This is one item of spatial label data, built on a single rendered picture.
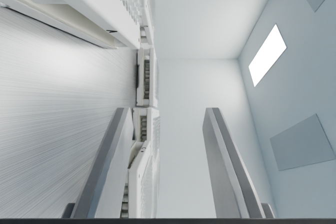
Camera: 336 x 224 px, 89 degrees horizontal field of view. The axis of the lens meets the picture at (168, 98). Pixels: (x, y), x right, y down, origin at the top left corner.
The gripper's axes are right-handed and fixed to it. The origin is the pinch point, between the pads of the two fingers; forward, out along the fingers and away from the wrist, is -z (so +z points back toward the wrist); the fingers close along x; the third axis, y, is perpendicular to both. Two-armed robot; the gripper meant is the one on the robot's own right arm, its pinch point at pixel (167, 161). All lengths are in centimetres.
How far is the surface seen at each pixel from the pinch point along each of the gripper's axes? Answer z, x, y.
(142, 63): -59, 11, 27
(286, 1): -313, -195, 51
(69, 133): -9.8, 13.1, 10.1
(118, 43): -27.8, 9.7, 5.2
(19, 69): -8.6, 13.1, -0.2
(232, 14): -383, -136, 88
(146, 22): -48.2, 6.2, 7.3
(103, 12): -12.3, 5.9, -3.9
